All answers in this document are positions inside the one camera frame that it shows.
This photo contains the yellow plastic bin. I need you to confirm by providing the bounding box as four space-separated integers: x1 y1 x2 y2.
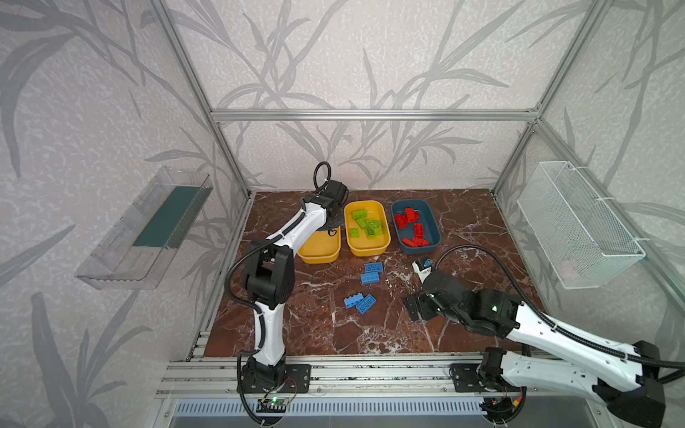
298 228 342 265
344 201 391 257

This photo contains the blue lego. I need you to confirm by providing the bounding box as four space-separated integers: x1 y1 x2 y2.
365 262 384 274
360 272 380 285
344 292 364 309
355 294 376 315

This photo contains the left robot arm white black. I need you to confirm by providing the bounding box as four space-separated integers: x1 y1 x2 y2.
224 179 349 390

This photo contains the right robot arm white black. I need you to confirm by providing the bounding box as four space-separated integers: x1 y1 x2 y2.
403 271 668 427

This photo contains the blue lego top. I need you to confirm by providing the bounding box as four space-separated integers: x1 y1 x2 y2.
365 262 384 274

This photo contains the dark teal plastic bin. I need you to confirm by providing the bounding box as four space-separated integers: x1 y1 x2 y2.
391 199 442 255

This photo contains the right wiring bundle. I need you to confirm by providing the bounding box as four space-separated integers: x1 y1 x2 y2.
480 389 528 424

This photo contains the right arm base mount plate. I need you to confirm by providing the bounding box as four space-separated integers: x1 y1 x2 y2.
449 363 511 393

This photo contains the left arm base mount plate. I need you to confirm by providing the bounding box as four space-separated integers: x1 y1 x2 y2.
237 363 311 394

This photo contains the white wire mesh basket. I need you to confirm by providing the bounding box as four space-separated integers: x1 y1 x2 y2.
517 160 646 290

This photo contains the left circuit board with wires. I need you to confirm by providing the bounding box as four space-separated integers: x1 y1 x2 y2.
257 377 298 413

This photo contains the clear plastic wall shelf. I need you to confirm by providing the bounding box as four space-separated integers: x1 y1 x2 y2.
75 167 213 291

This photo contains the aluminium front rail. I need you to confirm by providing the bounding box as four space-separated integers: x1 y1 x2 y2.
154 352 606 399

